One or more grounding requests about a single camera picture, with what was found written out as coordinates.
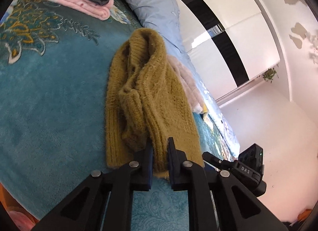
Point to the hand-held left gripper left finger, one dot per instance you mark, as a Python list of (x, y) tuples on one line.
[(149, 161)]

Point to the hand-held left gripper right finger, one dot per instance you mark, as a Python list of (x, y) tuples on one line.
[(171, 164)]

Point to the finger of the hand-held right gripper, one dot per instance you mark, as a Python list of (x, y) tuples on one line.
[(215, 160)]

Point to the olive green knit sweater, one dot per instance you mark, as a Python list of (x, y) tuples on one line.
[(154, 92)]

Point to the fluffy beige sweater yellow patches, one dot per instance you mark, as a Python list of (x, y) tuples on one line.
[(185, 82)]

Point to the orange object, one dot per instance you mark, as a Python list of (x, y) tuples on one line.
[(304, 215)]

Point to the small green plant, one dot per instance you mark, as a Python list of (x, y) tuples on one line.
[(270, 74)]

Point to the teal patterned bed blanket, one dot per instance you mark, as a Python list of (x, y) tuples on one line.
[(49, 102)]

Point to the white wardrobe with black stripe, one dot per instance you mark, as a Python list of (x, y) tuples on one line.
[(248, 47)]

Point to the pink floral cloth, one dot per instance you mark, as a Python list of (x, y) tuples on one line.
[(19, 217)]

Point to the light blue floral pillow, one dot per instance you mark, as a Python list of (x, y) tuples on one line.
[(159, 10)]

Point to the white flower wall sticker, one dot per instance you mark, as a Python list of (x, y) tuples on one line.
[(314, 52)]

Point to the wooden bed frame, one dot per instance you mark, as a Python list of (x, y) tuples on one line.
[(3, 193)]

